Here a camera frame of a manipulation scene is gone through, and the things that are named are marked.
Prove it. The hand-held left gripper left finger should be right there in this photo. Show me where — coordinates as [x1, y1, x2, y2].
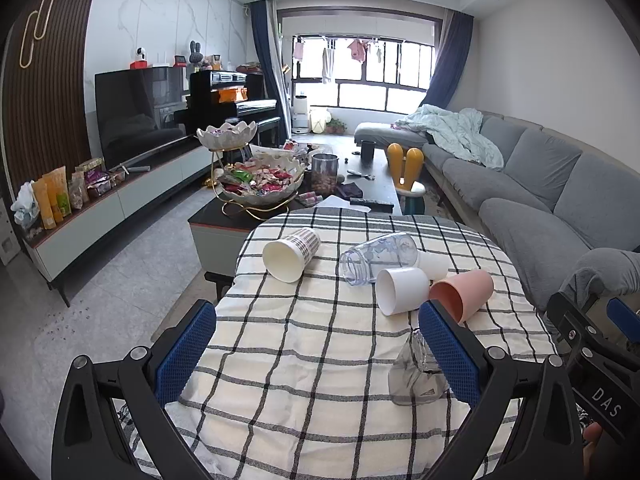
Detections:
[51, 299, 218, 480]

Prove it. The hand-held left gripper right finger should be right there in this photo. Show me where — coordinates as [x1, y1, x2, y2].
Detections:
[418, 300, 587, 480]

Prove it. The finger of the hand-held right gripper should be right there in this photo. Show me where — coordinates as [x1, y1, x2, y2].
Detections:
[546, 290, 602, 361]
[605, 296, 640, 352]

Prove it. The clear grey glass cup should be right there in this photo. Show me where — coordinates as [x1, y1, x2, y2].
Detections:
[388, 327, 451, 406]

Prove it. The pink plastic cup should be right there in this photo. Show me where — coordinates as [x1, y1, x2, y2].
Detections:
[428, 269, 495, 323]

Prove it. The white plastic cup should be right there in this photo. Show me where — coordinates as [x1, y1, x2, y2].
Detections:
[416, 251, 449, 281]
[376, 266, 431, 316]

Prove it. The plaid paper cup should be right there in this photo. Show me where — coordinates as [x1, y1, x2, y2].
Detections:
[262, 227, 321, 282]

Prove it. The person's right hand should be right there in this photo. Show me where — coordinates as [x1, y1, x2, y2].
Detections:
[582, 422, 604, 462]

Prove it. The white black checked tablecloth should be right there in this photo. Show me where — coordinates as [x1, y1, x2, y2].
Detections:
[117, 210, 576, 480]

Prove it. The dark top coffee table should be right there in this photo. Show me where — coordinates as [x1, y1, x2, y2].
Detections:
[187, 141, 403, 281]

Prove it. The grey sectional sofa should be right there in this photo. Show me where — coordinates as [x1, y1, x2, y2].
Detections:
[354, 108, 640, 311]

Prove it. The white television cabinet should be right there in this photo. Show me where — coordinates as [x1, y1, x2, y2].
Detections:
[20, 135, 221, 307]

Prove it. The two-tier white snack bowl stand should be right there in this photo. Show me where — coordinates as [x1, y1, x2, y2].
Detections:
[196, 121, 307, 220]

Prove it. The white paper sheet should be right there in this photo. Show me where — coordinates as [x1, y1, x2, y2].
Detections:
[310, 195, 368, 209]

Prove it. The pile of wrapped snacks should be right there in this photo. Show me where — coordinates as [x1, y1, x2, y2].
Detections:
[220, 156, 302, 195]

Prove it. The yellow rabbit ear stool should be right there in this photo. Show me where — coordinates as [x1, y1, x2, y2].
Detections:
[387, 143, 426, 215]

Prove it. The brown snack packet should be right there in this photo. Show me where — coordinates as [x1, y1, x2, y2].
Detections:
[70, 172, 91, 211]

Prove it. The orange snack packet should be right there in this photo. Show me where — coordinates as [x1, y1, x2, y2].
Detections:
[31, 180, 52, 231]
[42, 166, 72, 223]

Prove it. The light green blanket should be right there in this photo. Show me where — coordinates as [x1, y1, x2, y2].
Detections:
[395, 104, 505, 170]

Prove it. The clear jar of nuts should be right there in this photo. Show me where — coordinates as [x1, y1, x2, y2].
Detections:
[311, 153, 339, 195]

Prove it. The white plastic bag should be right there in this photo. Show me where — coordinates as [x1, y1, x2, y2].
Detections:
[11, 182, 38, 226]

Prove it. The black piano bench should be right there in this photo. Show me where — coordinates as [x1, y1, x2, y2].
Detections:
[250, 117, 282, 147]

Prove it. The flat screen television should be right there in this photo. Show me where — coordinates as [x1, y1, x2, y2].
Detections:
[95, 66, 190, 172]

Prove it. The black upright piano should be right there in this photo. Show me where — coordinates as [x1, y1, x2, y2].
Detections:
[175, 71, 282, 137]

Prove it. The orange box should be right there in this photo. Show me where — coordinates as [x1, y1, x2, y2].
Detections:
[212, 87, 249, 104]

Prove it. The white air purifier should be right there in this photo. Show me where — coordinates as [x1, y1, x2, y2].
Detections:
[291, 95, 310, 133]

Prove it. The blue curtain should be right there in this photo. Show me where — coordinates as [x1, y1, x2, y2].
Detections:
[425, 10, 474, 109]
[248, 0, 282, 136]

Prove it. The gold paperclip wall decoration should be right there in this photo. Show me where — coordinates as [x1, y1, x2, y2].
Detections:
[19, 0, 56, 68]

